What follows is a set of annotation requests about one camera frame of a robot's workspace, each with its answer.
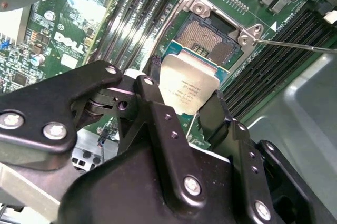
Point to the silver CPU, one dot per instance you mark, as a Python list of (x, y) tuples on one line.
[(189, 84)]

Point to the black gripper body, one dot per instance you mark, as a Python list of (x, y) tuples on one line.
[(126, 187)]

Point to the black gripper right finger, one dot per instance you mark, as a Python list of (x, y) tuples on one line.
[(245, 155)]

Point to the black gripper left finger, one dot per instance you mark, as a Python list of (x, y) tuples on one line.
[(39, 113)]

